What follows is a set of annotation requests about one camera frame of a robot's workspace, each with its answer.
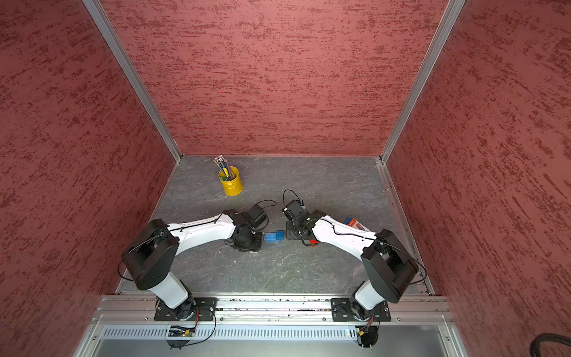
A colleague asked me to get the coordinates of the long blue lego brick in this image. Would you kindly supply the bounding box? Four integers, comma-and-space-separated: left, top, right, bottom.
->
263, 230, 285, 242

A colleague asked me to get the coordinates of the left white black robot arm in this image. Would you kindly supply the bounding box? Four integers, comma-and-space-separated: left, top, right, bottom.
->
120, 205, 268, 309

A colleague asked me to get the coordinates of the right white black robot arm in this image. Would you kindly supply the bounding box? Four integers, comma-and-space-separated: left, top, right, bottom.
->
283, 208, 425, 318

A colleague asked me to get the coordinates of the red blue white packet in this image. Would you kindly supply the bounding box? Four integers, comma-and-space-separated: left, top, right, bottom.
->
344, 217, 369, 231

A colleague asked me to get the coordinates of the yellow pencil cup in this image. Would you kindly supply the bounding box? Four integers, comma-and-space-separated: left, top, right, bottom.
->
219, 166, 243, 196

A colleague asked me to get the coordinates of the bundle of coloured pencils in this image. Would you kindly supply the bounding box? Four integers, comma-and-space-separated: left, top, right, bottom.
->
214, 156, 235, 181

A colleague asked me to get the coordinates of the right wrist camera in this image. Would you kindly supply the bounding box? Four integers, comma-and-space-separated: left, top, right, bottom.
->
283, 199, 309, 225

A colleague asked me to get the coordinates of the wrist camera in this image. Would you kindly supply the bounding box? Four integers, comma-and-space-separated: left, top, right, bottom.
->
245, 204, 268, 231
283, 199, 309, 225

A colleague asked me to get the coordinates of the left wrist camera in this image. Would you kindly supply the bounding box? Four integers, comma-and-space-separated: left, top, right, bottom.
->
245, 204, 268, 231

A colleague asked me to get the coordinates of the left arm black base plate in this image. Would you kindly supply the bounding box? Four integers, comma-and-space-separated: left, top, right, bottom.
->
154, 297, 218, 324

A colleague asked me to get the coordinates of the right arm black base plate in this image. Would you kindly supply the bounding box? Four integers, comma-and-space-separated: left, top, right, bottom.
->
330, 297, 391, 322

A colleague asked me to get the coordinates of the aluminium front rail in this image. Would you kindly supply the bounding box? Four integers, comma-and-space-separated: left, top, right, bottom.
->
91, 292, 456, 326

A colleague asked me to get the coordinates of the left aluminium corner post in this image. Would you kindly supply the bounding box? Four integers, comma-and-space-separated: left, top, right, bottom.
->
83, 0, 183, 165

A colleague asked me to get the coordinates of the aluminium corner post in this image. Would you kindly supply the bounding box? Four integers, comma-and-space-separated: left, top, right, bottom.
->
83, 0, 183, 165
380, 0, 465, 165

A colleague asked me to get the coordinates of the black hose bottom right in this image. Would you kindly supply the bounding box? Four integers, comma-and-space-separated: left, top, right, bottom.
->
529, 332, 571, 357

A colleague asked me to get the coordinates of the right aluminium corner post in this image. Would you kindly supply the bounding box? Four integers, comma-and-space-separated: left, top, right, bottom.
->
380, 0, 465, 165

